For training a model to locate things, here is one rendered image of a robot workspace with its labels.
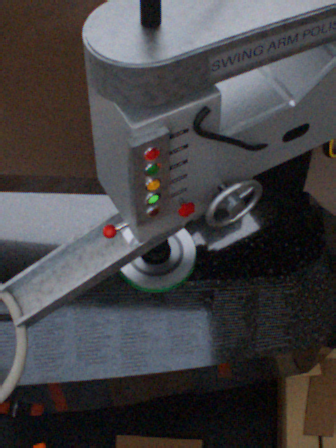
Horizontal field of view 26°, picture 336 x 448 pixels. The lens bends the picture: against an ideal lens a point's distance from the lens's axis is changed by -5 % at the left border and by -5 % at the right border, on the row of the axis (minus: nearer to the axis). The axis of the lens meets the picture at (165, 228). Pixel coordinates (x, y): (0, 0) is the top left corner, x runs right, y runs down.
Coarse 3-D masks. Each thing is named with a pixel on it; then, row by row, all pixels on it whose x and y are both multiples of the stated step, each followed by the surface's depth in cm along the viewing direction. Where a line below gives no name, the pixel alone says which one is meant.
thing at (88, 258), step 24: (120, 216) 188; (72, 240) 186; (96, 240) 189; (120, 240) 188; (48, 264) 188; (72, 264) 188; (96, 264) 187; (120, 264) 183; (0, 288) 186; (24, 288) 189; (48, 288) 187; (72, 288) 181; (24, 312) 186; (48, 312) 184
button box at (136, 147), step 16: (160, 128) 139; (128, 144) 138; (144, 144) 137; (160, 144) 140; (128, 160) 142; (144, 160) 142; (160, 160) 144; (128, 176) 147; (144, 176) 146; (160, 176) 149; (144, 192) 150; (160, 192) 154; (144, 208) 155; (144, 224) 160
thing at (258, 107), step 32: (288, 64) 160; (320, 64) 155; (224, 96) 160; (256, 96) 159; (288, 96) 158; (320, 96) 161; (224, 128) 155; (256, 128) 158; (288, 128) 165; (320, 128) 173; (224, 160) 162; (256, 160) 169
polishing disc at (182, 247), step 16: (128, 240) 203; (176, 240) 203; (192, 240) 203; (176, 256) 201; (192, 256) 201; (128, 272) 198; (144, 272) 198; (160, 272) 198; (176, 272) 198; (160, 288) 196
